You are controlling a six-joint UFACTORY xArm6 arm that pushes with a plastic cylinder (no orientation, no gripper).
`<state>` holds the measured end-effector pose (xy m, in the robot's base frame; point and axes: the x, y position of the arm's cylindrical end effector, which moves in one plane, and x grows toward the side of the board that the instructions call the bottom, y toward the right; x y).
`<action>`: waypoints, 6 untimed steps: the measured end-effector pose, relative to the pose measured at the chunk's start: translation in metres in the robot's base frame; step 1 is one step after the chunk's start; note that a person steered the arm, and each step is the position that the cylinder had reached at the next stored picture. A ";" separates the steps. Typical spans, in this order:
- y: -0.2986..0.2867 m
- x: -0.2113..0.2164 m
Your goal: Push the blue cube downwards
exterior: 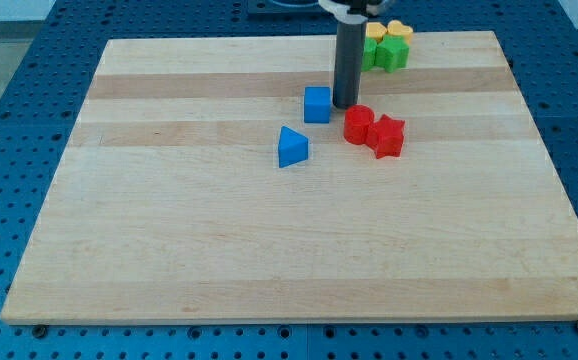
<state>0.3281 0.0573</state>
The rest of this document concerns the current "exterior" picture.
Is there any yellow pentagon block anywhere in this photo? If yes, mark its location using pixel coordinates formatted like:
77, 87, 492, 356
365, 22, 388, 43

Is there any red cylinder block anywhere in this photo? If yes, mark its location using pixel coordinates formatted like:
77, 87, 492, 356
343, 104, 375, 145

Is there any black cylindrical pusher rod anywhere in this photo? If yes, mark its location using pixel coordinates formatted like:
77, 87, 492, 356
332, 22, 367, 109

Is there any green star block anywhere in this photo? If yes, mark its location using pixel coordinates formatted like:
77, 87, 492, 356
375, 35, 410, 73

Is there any light wooden board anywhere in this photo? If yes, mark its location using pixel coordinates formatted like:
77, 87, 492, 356
0, 31, 578, 325

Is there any yellow heart block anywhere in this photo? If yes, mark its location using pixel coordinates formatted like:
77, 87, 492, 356
387, 20, 414, 45

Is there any red star block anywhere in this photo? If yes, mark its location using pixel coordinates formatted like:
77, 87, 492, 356
365, 114, 405, 159

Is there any green round block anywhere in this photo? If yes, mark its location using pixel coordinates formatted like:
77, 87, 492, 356
361, 37, 378, 72

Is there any blue cube block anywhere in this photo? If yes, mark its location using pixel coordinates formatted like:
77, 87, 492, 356
303, 86, 331, 123

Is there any blue triangle block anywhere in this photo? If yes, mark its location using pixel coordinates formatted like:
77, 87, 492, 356
277, 126, 309, 168

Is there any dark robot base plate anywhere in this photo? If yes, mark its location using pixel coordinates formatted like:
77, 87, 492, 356
246, 0, 335, 21

